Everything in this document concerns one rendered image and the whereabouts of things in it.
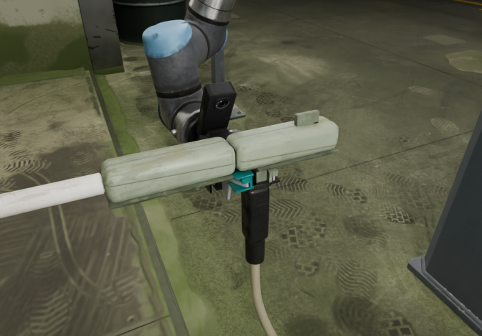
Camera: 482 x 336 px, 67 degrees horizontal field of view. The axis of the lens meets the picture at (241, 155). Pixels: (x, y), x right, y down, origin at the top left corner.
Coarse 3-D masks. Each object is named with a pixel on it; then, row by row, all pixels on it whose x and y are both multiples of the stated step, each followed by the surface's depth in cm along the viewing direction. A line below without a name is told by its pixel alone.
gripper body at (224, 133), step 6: (192, 126) 62; (186, 132) 63; (192, 132) 63; (210, 132) 58; (216, 132) 58; (222, 132) 58; (228, 132) 58; (234, 132) 58; (186, 138) 63; (192, 138) 63; (198, 138) 64; (204, 138) 56; (210, 186) 57; (216, 186) 57; (210, 192) 57
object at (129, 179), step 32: (288, 128) 48; (320, 128) 48; (128, 160) 41; (160, 160) 41; (192, 160) 42; (224, 160) 44; (256, 160) 46; (288, 160) 49; (32, 192) 38; (64, 192) 38; (96, 192) 40; (128, 192) 40; (160, 192) 43; (256, 192) 49; (256, 224) 52; (256, 256) 55
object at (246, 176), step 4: (236, 172) 47; (240, 172) 47; (244, 172) 47; (248, 172) 47; (236, 176) 46; (240, 176) 46; (244, 176) 46; (248, 176) 46; (240, 180) 47; (244, 180) 46; (248, 180) 47; (232, 184) 48; (236, 184) 48; (244, 184) 46; (232, 188) 47; (236, 188) 47; (240, 188) 47; (244, 188) 47; (248, 188) 47; (252, 188) 47; (236, 192) 47
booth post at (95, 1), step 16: (80, 0) 201; (96, 0) 204; (96, 16) 208; (112, 16) 212; (96, 32) 212; (112, 32) 216; (96, 48) 216; (112, 48) 220; (96, 64) 221; (112, 64) 224
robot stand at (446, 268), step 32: (480, 128) 74; (480, 160) 74; (480, 192) 76; (448, 224) 85; (480, 224) 78; (448, 256) 87; (480, 256) 79; (448, 288) 89; (480, 288) 81; (480, 320) 83
